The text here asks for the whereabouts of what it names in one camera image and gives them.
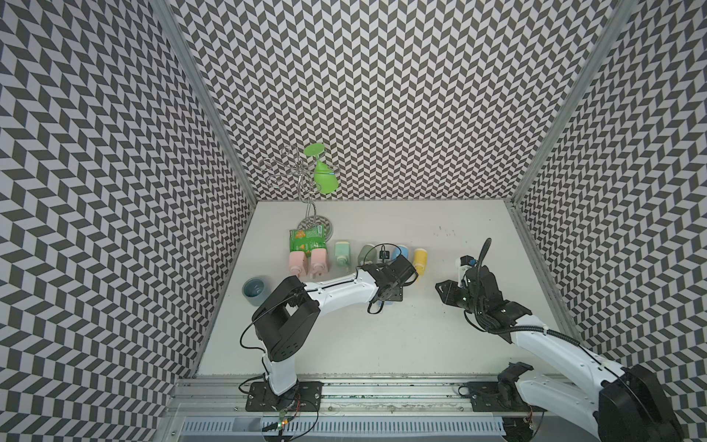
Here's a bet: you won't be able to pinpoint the yellow pencil sharpener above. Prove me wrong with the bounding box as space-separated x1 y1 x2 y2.
412 248 428 276

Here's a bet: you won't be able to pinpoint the mint green pencil sharpener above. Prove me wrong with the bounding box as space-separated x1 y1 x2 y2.
334 241 351 273

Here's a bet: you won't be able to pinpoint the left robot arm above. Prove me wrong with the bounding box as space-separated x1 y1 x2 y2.
252 256 418 396

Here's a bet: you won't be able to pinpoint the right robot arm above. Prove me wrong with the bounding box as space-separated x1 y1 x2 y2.
436 263 685 441

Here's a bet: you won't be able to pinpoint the green snack packet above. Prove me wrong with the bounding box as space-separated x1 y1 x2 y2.
289 225 327 256

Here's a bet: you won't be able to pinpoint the green plastic cup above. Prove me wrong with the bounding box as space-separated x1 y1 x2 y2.
303 143 339 194

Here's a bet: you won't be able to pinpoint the teal ceramic cup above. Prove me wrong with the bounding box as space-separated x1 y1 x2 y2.
241 277 272 307

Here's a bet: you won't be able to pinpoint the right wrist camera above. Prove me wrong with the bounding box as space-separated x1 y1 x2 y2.
458 255 477 287

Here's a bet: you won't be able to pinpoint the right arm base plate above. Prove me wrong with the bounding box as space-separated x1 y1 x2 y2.
458 381 545 414

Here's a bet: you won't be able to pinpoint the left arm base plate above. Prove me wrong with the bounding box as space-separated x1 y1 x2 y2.
245 381 324 413

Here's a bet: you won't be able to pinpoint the aluminium front rail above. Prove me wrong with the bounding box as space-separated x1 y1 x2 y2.
165 376 636 419

